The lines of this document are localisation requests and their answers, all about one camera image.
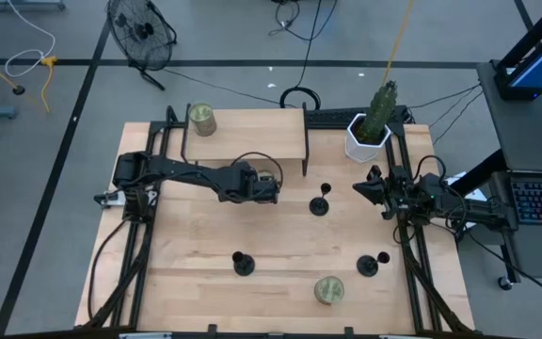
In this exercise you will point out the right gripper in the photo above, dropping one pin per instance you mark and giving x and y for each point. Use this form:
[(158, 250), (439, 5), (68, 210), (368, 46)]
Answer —
[(395, 193)]

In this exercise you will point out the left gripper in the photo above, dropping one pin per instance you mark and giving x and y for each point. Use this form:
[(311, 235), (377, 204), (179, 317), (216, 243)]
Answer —
[(243, 183)]

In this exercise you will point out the ribbed metal tin can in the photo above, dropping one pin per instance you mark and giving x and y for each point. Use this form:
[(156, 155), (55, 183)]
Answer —
[(265, 175), (329, 289), (202, 117)]

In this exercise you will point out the black metal candlestick holder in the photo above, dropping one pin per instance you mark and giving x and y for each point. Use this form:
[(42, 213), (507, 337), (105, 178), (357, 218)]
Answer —
[(319, 206), (244, 265), (367, 266)]

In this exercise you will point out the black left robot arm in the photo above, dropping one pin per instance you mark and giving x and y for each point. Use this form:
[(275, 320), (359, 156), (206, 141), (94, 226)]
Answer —
[(177, 170)]

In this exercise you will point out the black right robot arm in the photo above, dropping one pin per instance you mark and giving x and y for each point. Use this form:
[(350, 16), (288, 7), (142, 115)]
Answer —
[(478, 209)]

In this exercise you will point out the wooden shelf with black legs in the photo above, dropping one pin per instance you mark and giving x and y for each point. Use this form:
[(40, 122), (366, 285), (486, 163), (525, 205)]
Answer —
[(252, 136)]

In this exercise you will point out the green cactus plant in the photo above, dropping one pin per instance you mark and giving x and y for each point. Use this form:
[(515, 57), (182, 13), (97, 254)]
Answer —
[(379, 113)]

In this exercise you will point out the white paper sheet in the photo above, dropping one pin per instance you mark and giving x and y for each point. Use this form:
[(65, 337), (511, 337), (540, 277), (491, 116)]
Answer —
[(455, 179)]

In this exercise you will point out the grey equipment cart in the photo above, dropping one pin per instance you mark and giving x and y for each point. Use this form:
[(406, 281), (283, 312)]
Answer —
[(520, 127)]

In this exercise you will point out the black caster wheel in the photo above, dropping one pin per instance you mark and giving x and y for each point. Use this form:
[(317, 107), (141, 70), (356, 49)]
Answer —
[(505, 283)]

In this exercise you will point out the keyboard with coloured backlight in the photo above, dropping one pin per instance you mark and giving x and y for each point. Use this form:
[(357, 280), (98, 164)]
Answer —
[(541, 202)]

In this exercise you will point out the black floor fan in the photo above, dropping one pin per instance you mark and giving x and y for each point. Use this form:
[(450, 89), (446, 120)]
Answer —
[(141, 30)]

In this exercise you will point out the black monitor stand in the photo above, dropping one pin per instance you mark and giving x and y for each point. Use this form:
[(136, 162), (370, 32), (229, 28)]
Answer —
[(534, 35)]

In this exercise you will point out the black metal rig frame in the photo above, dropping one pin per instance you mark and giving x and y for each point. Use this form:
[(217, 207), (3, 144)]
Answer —
[(138, 301)]

